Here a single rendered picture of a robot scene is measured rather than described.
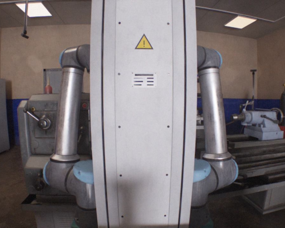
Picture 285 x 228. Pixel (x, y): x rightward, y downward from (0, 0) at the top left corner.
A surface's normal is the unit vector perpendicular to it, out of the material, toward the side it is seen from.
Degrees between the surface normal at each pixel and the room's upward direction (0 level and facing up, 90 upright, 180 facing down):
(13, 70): 90
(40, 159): 32
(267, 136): 90
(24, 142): 90
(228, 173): 78
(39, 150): 90
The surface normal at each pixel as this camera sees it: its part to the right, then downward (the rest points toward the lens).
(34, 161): 0.07, -0.80
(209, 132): -0.77, 0.01
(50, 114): 0.13, 0.09
